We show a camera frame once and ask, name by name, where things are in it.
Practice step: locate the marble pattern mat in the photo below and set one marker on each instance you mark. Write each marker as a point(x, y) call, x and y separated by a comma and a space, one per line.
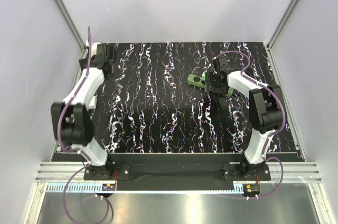
point(146, 105)

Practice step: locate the white charger plug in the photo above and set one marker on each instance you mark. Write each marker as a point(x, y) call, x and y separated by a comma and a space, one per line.
point(93, 103)

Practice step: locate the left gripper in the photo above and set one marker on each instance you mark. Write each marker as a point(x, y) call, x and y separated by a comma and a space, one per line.
point(93, 59)

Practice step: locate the aluminium frame rail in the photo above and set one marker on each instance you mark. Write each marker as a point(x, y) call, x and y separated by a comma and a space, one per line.
point(171, 178)

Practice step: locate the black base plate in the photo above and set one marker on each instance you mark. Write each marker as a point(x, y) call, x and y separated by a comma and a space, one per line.
point(224, 166)

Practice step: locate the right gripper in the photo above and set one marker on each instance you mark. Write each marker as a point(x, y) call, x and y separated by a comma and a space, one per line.
point(210, 76)

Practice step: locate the green power strip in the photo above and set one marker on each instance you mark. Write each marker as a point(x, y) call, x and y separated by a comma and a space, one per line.
point(196, 81)

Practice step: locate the green charger plug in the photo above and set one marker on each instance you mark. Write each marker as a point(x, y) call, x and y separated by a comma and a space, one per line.
point(203, 78)

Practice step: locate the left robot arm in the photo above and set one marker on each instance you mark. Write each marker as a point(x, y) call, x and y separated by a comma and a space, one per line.
point(72, 125)

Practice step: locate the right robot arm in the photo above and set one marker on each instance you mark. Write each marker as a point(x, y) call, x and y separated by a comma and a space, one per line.
point(266, 113)

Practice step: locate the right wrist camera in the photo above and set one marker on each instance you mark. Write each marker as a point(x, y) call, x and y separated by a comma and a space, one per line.
point(220, 64)

